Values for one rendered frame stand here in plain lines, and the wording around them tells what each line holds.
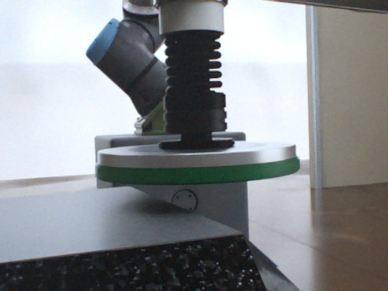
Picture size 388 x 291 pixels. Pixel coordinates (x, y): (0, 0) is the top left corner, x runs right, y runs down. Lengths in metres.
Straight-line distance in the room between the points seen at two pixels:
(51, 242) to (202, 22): 0.27
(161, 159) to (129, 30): 1.15
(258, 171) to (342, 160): 6.01
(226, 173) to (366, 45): 6.30
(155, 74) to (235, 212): 0.47
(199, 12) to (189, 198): 0.97
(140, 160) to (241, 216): 1.05
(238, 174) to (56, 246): 0.17
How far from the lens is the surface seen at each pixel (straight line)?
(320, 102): 6.30
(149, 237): 0.39
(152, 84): 1.53
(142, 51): 1.56
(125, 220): 0.46
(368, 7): 0.87
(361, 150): 6.62
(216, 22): 0.54
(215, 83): 0.53
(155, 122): 1.47
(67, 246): 0.38
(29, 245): 0.40
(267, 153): 0.47
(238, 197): 1.49
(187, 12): 0.53
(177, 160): 0.45
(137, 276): 0.36
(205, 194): 1.45
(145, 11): 1.63
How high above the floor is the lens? 0.89
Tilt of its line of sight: 3 degrees down
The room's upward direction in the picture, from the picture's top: 2 degrees counter-clockwise
